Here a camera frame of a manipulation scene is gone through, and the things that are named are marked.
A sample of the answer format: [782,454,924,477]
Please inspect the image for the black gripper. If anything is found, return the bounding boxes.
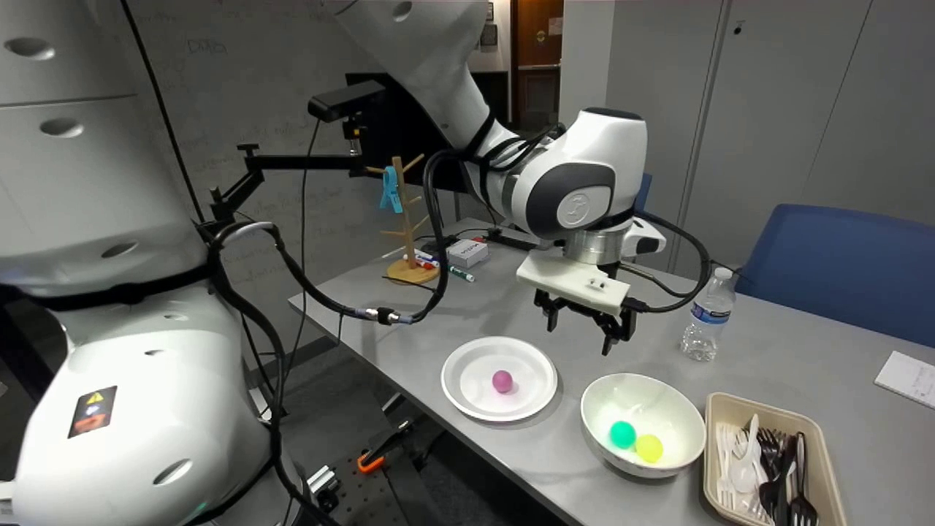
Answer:
[528,288,642,361]

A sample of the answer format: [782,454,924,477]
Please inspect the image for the green ball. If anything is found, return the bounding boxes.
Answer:
[604,419,640,454]

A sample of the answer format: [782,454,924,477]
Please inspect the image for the cream round bowl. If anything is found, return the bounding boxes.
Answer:
[577,371,709,482]

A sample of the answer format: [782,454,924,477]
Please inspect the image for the white round plate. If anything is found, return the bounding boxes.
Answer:
[437,333,560,428]

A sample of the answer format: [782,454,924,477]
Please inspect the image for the clear plastic water bottle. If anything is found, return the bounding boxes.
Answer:
[678,263,740,365]

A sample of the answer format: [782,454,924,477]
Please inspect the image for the wooden mug tree stand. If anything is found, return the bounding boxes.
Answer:
[371,150,444,290]

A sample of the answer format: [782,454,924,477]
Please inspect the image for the white plastic cutlery pile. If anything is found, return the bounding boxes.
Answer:
[709,412,775,521]

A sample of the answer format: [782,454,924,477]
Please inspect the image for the blue clip on stand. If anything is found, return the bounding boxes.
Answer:
[376,165,406,220]

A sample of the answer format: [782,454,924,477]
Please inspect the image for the black computer monitor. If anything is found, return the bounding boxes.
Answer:
[344,67,452,168]

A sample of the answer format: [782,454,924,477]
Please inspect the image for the beige cutlery tray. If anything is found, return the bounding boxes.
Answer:
[697,388,851,526]

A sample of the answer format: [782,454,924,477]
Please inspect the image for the white paper sheet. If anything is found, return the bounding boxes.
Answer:
[870,349,935,412]

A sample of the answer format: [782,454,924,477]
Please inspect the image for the orange handled clamp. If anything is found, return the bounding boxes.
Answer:
[354,415,420,480]

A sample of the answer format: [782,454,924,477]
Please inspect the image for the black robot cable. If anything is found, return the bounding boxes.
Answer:
[200,115,718,526]

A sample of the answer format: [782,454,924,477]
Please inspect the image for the black camera on boom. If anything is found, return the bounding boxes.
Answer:
[306,80,392,125]

